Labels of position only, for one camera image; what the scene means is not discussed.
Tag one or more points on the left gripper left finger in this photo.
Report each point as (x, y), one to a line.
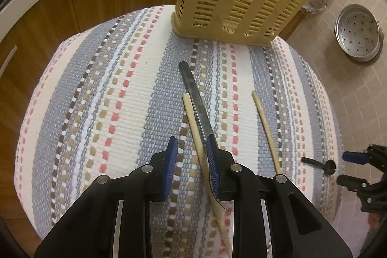
(111, 217)

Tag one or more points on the striped woven table mat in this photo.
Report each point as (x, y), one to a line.
(111, 97)

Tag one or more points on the steel steamer pot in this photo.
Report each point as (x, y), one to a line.
(358, 34)

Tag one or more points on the long wooden chopstick left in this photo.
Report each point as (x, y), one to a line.
(217, 208)

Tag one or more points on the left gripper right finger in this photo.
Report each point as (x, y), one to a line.
(271, 215)

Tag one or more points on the black handled floor utensil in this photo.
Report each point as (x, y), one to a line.
(328, 167)

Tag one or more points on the wooden chopstick on mat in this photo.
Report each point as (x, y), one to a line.
(268, 133)

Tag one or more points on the person's right hand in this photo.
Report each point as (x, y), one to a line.
(375, 219)

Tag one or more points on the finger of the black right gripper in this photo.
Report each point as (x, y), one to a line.
(355, 157)
(353, 184)

